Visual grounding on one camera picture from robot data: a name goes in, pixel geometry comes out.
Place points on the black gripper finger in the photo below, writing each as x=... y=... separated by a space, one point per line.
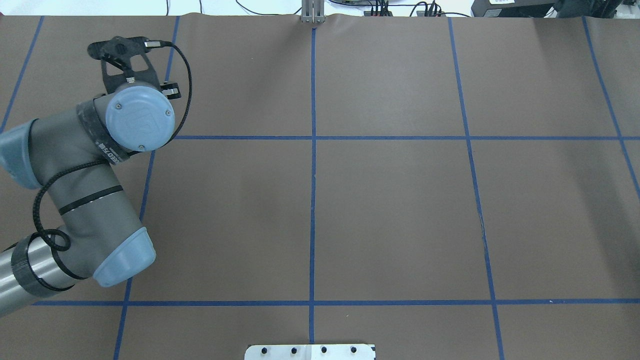
x=171 y=90

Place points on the aluminium frame post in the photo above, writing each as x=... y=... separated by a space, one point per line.
x=313 y=11

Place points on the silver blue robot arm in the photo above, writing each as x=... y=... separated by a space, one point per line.
x=85 y=225

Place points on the black box with label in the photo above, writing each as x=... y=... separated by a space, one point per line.
x=511 y=8

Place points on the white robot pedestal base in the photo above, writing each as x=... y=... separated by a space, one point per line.
x=338 y=351

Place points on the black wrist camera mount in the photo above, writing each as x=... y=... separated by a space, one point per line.
x=125 y=61

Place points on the brown paper table cover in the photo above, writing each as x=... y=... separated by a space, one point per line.
x=448 y=189

